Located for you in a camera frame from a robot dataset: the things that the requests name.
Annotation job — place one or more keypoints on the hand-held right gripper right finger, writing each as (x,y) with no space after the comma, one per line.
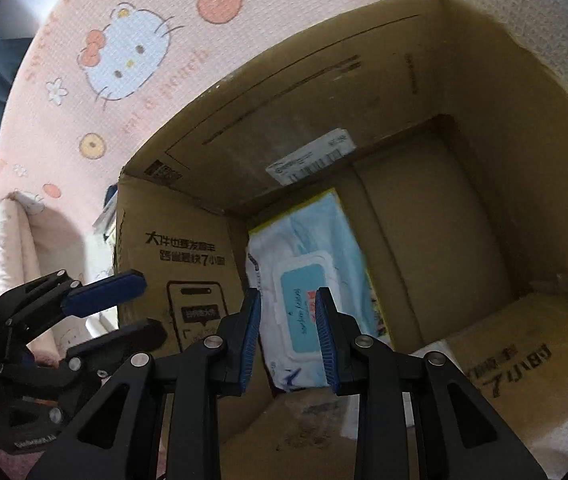
(325,345)

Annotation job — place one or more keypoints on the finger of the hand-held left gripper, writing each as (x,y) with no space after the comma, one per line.
(129,337)
(104,292)

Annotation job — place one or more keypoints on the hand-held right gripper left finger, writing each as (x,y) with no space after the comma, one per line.
(250,340)

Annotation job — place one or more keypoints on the blue white wet wipes pack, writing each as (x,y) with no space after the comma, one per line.
(314,240)

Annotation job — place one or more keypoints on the pink printed blanket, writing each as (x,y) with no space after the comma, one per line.
(264,10)

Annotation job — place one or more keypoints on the blue and white packet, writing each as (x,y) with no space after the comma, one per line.
(106,215)

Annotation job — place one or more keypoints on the brown cardboard box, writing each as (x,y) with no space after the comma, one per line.
(414,210)

